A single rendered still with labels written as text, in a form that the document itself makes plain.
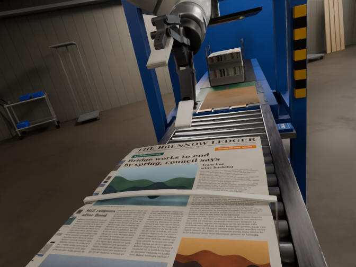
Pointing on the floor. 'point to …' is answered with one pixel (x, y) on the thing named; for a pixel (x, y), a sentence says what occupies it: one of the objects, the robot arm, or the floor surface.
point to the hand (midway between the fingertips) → (172, 96)
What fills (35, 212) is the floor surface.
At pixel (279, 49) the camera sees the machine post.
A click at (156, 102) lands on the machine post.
